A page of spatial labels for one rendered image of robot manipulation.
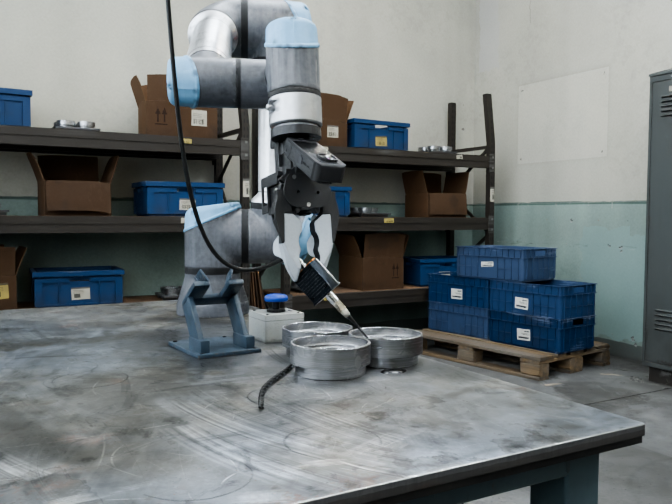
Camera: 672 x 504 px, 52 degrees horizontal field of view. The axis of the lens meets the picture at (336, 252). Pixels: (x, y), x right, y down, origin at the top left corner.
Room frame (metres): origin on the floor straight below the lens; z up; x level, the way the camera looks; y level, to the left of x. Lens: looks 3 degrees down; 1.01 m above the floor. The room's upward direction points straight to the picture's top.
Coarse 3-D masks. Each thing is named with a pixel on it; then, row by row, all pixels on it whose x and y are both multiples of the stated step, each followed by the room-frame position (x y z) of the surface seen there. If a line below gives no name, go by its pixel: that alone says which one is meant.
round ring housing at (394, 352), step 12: (360, 336) 0.99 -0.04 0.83; (372, 336) 1.00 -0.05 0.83; (384, 336) 1.00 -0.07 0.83; (396, 336) 1.00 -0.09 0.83; (408, 336) 0.99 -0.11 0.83; (420, 336) 0.93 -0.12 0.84; (372, 348) 0.91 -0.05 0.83; (384, 348) 0.91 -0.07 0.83; (396, 348) 0.91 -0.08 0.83; (408, 348) 0.91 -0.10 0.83; (420, 348) 0.94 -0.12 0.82; (372, 360) 0.92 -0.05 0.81; (384, 360) 0.91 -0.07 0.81; (396, 360) 0.91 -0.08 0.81; (408, 360) 0.92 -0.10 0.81
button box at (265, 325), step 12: (252, 312) 1.14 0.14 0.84; (264, 312) 1.13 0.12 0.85; (276, 312) 1.13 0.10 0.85; (288, 312) 1.13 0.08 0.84; (300, 312) 1.13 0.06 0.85; (252, 324) 1.14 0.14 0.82; (264, 324) 1.10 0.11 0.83; (276, 324) 1.10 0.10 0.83; (264, 336) 1.10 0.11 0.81; (276, 336) 1.10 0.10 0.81
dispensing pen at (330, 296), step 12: (312, 264) 0.91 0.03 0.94; (300, 276) 0.92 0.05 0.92; (312, 276) 0.91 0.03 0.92; (324, 276) 0.91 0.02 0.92; (300, 288) 0.93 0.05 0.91; (312, 288) 0.92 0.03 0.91; (324, 288) 0.91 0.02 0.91; (312, 300) 0.93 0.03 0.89; (336, 300) 0.92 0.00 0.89; (348, 312) 0.92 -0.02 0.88
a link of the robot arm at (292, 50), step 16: (272, 32) 0.96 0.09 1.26; (288, 32) 0.95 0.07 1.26; (304, 32) 0.95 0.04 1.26; (272, 48) 0.96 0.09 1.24; (288, 48) 0.95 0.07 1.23; (304, 48) 0.95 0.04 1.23; (272, 64) 0.95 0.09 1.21; (288, 64) 0.94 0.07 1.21; (304, 64) 0.95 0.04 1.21; (272, 80) 0.95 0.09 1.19; (288, 80) 0.94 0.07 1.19; (304, 80) 0.94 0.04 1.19; (320, 96) 0.97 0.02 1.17
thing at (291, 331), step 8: (288, 328) 1.03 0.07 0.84; (296, 328) 1.04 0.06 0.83; (304, 328) 1.05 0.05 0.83; (312, 328) 1.06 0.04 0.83; (320, 328) 1.06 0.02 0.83; (328, 328) 1.05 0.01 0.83; (336, 328) 1.05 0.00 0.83; (344, 328) 1.04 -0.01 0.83; (352, 328) 1.00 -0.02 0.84; (288, 336) 0.97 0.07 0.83; (296, 336) 0.96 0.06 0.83; (288, 344) 0.97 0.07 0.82; (288, 352) 0.99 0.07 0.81
